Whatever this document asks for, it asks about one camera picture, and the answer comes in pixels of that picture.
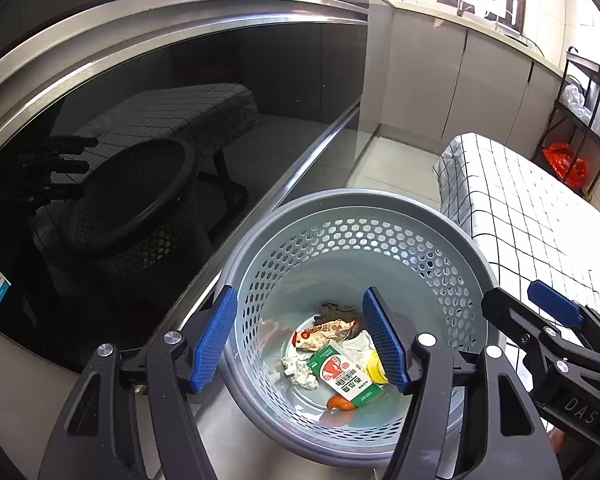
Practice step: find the yellow plastic lid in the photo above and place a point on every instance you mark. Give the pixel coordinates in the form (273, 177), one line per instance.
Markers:
(377, 372)

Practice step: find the metal sink faucet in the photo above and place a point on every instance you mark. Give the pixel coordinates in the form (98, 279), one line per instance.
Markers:
(465, 2)

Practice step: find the grey perforated waste basket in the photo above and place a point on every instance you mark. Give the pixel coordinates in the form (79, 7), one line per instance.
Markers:
(430, 260)

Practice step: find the black glass kitchen appliance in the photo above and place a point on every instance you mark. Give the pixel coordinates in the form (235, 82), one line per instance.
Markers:
(130, 110)

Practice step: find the clear plastic bags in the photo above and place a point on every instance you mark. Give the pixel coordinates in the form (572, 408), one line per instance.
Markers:
(577, 102)

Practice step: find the green red drink carton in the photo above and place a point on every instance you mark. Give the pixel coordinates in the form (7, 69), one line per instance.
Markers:
(337, 367)

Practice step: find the clear plastic wrapper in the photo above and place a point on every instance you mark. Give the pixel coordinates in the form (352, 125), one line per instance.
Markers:
(300, 370)

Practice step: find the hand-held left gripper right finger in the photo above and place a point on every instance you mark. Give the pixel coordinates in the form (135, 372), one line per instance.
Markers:
(385, 340)

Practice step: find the grey kitchen cabinets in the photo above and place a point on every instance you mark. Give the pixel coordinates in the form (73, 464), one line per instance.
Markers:
(430, 75)

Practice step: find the white checked tablecloth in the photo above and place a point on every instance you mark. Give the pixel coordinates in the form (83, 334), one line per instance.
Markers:
(510, 200)

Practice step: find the dark grey cloth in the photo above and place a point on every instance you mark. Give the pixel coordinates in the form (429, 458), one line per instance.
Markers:
(337, 312)

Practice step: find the red white snack wrapper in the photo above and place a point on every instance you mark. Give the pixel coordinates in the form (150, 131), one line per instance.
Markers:
(325, 332)

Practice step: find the orange peel piece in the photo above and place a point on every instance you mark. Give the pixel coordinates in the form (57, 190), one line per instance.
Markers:
(339, 402)

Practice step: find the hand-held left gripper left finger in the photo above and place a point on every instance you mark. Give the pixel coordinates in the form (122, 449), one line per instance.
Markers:
(212, 340)

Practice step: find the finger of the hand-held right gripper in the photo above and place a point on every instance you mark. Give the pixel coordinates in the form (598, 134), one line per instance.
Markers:
(510, 310)
(555, 302)

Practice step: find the orange plastic bag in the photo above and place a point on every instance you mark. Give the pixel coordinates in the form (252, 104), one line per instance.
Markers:
(565, 165)

